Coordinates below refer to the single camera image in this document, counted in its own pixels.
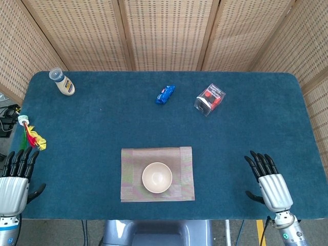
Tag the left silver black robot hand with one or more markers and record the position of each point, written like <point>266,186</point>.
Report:
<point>12,192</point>

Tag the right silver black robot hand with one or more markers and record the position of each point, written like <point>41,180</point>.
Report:
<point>275,191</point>

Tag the grey woven placemat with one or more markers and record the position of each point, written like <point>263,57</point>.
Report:
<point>128,179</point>

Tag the white round bowl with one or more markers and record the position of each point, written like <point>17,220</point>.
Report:
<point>157,177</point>

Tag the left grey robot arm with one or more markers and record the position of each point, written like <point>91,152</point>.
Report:
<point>7,230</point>

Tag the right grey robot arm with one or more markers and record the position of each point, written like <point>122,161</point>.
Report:
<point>289,230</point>

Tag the colourful feather shuttlecock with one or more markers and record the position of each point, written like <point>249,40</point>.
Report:
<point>33,138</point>

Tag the white table leg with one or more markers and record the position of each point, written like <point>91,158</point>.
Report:
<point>228,233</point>

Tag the blue carpet table cover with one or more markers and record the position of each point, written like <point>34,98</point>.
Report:
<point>102,128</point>

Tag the clear box red black contents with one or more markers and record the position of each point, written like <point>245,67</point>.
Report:
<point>210,100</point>

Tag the cream mayonnaise squeeze bottle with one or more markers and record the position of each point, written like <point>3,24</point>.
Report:
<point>65,85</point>

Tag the grey robot torso base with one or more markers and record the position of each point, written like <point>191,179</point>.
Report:
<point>159,233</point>

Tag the blue snack packet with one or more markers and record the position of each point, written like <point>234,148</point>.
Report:
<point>165,94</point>

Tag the woven wooden folding screen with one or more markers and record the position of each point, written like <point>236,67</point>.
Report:
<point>166,33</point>

